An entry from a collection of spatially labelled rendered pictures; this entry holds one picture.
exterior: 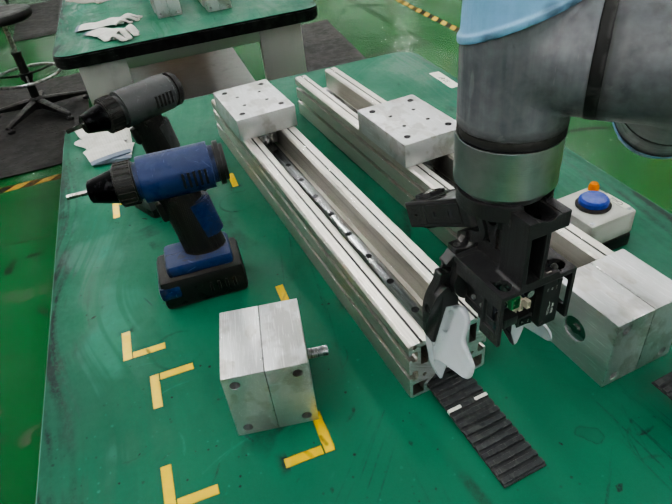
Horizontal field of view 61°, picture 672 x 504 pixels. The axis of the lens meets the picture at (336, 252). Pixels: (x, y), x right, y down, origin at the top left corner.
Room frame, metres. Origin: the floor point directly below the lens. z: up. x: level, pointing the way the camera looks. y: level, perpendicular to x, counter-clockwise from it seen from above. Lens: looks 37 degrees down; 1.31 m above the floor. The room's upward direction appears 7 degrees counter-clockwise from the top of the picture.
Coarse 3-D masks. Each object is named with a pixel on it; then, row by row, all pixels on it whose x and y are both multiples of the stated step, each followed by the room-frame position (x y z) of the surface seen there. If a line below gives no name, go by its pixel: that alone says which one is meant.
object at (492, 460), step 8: (512, 440) 0.33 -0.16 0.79; (520, 440) 0.33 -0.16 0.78; (496, 448) 0.32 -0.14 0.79; (504, 448) 0.32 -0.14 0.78; (512, 448) 0.32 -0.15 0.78; (520, 448) 0.32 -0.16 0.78; (528, 448) 0.32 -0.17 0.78; (480, 456) 0.32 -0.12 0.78; (488, 456) 0.32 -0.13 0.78; (496, 456) 0.32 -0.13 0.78; (504, 456) 0.31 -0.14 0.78; (512, 456) 0.31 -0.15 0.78; (488, 464) 0.31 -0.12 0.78; (496, 464) 0.31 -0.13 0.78
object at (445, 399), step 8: (464, 384) 0.40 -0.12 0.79; (472, 384) 0.40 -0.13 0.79; (448, 392) 0.40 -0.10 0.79; (456, 392) 0.40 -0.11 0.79; (464, 392) 0.39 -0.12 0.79; (472, 392) 0.39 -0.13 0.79; (480, 392) 0.39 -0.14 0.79; (440, 400) 0.39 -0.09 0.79; (448, 400) 0.39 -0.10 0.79; (456, 400) 0.38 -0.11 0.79; (464, 400) 0.38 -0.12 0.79
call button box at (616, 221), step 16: (576, 192) 0.68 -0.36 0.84; (576, 208) 0.64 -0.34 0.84; (608, 208) 0.63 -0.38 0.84; (624, 208) 0.62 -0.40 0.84; (576, 224) 0.62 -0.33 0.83; (592, 224) 0.60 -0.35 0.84; (608, 224) 0.60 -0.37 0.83; (624, 224) 0.61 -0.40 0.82; (608, 240) 0.61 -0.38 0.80; (624, 240) 0.62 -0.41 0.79
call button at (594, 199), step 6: (588, 192) 0.66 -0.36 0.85; (594, 192) 0.65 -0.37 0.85; (600, 192) 0.65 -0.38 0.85; (582, 198) 0.64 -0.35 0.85; (588, 198) 0.64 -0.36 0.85; (594, 198) 0.64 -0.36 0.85; (600, 198) 0.64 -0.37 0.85; (606, 198) 0.64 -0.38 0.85; (582, 204) 0.64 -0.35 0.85; (588, 204) 0.63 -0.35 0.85; (594, 204) 0.63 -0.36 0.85; (600, 204) 0.63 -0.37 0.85; (606, 204) 0.63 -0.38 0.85
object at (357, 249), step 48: (240, 144) 0.97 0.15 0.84; (288, 144) 0.93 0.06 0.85; (288, 192) 0.74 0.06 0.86; (336, 192) 0.74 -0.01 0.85; (336, 240) 0.60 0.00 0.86; (384, 240) 0.60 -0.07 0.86; (336, 288) 0.58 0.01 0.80; (384, 288) 0.50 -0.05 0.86; (384, 336) 0.45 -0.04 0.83; (480, 336) 0.43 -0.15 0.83
